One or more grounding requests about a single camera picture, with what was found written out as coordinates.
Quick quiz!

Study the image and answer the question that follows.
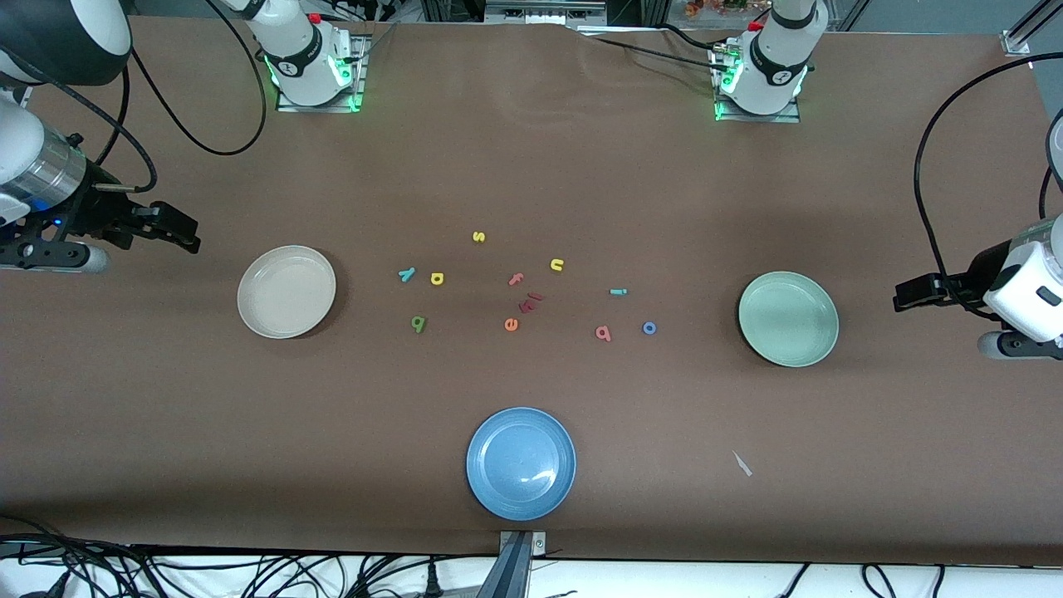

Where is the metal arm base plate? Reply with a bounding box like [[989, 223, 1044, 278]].
[[713, 46, 802, 124], [276, 33, 370, 113]]

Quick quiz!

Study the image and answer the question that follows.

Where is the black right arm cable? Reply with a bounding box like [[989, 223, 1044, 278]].
[[0, 0, 268, 194]]

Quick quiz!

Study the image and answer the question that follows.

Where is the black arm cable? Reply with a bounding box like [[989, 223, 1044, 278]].
[[0, 0, 268, 194], [914, 52, 1063, 321]]

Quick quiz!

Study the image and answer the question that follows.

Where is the black cable on mat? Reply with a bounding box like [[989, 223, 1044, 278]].
[[573, 23, 732, 71]]

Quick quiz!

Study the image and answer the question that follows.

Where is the beige round plate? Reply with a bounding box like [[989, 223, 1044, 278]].
[[237, 245, 337, 340]]

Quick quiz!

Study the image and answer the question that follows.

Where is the light green round plate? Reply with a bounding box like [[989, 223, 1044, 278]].
[[737, 271, 840, 368]]

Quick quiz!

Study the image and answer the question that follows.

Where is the aluminium frame rail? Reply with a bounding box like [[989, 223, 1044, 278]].
[[1002, 0, 1063, 57]]

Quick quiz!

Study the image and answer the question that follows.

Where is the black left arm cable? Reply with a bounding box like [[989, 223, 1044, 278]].
[[914, 52, 1063, 321]]

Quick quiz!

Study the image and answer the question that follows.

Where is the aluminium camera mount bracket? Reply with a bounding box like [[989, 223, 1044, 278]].
[[497, 530, 549, 598]]

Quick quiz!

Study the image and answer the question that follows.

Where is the silver equipment box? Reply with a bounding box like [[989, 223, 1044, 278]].
[[484, 0, 609, 24]]

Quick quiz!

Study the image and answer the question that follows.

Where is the blue round plate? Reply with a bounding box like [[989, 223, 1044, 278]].
[[466, 406, 577, 522]]

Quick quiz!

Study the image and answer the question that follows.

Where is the orange leaf decoration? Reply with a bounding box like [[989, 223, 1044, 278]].
[[685, 0, 769, 17]]

